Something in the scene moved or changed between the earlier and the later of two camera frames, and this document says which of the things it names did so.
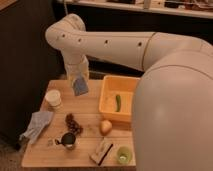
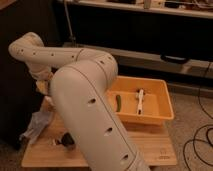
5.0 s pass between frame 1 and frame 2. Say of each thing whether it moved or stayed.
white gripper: moved
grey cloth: stayed
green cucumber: stayed
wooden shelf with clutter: stayed
